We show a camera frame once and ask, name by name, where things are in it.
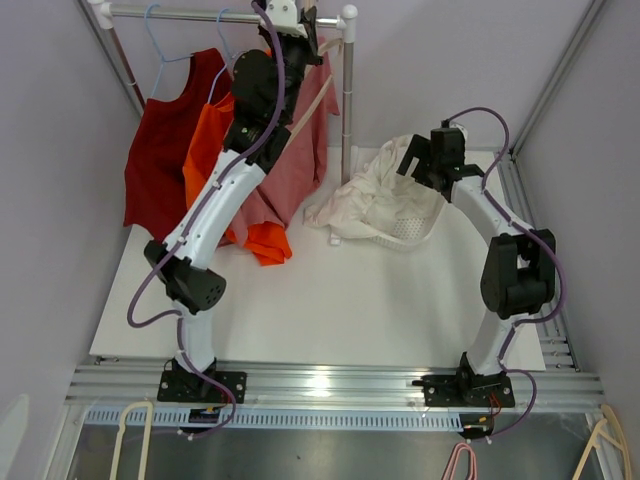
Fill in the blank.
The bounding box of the beige wooden hanger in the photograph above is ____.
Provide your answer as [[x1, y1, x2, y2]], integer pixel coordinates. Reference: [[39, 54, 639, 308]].
[[288, 38, 344, 143]]

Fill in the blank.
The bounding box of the white t shirt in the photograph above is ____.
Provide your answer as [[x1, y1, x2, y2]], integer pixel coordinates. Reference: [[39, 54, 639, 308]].
[[303, 135, 445, 251]]

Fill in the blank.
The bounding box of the pink t shirt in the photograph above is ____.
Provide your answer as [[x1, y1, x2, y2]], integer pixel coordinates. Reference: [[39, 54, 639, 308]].
[[219, 34, 341, 249]]

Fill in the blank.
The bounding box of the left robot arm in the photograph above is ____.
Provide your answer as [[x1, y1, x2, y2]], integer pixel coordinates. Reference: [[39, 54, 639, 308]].
[[144, 25, 323, 403]]

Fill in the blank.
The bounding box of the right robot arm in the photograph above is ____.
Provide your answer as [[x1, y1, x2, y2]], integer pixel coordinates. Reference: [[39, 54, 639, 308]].
[[397, 127, 556, 407]]

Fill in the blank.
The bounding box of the orange t shirt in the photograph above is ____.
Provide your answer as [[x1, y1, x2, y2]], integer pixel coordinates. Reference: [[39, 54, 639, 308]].
[[183, 65, 292, 266]]

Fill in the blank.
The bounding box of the blue hanger left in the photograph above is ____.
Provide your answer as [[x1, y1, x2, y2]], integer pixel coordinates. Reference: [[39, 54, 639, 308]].
[[143, 3, 191, 98]]

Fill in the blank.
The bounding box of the dark red t shirt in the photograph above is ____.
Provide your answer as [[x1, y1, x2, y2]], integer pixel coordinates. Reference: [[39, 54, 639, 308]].
[[124, 48, 225, 241]]

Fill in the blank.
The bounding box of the pink hanger bottom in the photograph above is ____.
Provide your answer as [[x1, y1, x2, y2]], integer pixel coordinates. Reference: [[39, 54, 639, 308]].
[[442, 442, 480, 480]]

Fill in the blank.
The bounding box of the beige hanger bottom right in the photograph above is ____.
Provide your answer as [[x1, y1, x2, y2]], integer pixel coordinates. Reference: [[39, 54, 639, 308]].
[[572, 404, 633, 480]]

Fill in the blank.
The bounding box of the cream hanger bottom left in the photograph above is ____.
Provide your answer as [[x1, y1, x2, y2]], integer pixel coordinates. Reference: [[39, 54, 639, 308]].
[[107, 398, 155, 480]]

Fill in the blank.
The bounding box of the white plastic basket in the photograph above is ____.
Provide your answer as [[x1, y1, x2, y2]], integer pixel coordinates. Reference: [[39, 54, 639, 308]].
[[365, 157, 447, 253]]

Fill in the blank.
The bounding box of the metal clothes rack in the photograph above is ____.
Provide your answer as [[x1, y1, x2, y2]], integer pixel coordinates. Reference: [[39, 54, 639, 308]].
[[76, 1, 358, 183]]

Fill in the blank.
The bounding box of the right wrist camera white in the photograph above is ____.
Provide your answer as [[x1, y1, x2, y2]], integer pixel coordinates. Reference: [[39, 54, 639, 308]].
[[441, 118, 469, 142]]

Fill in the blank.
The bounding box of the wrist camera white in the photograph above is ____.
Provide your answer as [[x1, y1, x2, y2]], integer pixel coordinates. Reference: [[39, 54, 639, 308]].
[[266, 0, 308, 38], [441, 118, 469, 142]]

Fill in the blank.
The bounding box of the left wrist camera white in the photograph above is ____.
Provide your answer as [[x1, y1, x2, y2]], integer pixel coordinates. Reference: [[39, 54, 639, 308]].
[[266, 0, 308, 38]]

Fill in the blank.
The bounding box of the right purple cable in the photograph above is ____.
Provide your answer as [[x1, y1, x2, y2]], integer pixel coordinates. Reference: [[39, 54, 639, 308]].
[[442, 105, 571, 446]]

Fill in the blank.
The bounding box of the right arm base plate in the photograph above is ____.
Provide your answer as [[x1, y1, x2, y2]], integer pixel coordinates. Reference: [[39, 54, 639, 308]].
[[411, 372, 515, 408]]

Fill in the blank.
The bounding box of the aluminium rail frame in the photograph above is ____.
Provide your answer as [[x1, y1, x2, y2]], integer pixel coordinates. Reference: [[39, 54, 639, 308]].
[[64, 149, 606, 414]]

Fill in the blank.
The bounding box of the slotted cable duct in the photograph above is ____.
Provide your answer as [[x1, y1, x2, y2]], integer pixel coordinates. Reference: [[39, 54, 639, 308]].
[[84, 405, 494, 432]]

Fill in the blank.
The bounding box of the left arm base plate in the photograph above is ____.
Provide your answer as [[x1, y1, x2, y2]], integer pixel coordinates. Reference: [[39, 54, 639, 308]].
[[156, 370, 247, 404]]

